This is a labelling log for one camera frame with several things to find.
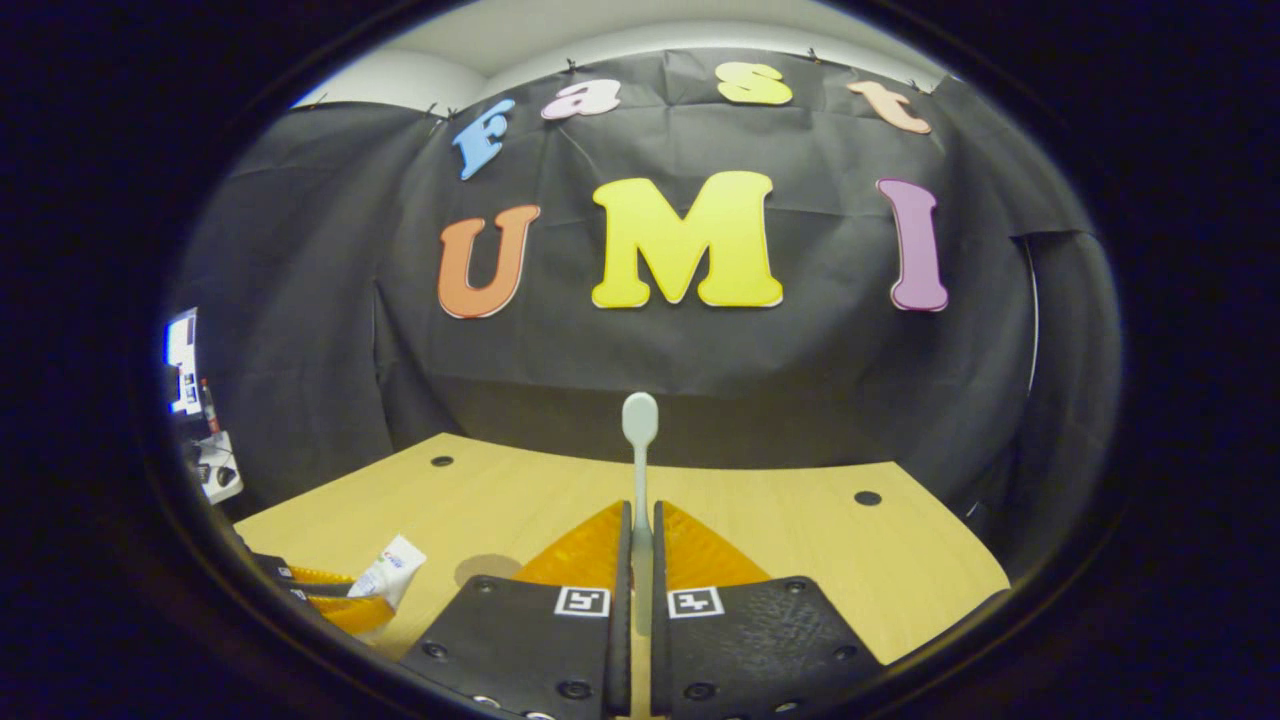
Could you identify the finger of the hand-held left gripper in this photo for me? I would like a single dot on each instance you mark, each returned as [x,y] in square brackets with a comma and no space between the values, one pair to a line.
[350,612]
[310,575]

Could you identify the round brown coaster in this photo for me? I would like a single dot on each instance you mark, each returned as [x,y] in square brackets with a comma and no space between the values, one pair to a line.
[485,568]

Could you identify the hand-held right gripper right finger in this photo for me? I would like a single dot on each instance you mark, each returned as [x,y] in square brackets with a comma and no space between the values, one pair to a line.
[662,640]

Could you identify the white side table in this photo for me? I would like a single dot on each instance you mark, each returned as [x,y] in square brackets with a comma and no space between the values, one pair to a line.
[205,480]

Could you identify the white toothpaste tube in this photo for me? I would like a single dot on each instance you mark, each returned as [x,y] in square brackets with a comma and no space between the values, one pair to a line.
[392,570]

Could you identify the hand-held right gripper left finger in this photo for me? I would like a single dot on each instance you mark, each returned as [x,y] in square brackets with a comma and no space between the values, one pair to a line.
[620,620]

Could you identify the computer monitor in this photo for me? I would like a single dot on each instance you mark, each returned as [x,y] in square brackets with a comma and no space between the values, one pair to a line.
[182,360]

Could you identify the pale green toothbrush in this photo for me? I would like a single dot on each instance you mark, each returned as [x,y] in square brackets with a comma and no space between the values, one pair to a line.
[640,420]

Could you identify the black computer mouse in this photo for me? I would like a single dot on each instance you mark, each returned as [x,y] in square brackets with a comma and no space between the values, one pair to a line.
[225,475]

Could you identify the black backdrop cloth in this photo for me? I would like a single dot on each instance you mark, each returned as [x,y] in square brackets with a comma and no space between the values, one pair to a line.
[800,350]

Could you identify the wooden desktop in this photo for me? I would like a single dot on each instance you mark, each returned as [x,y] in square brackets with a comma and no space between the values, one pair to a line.
[800,560]

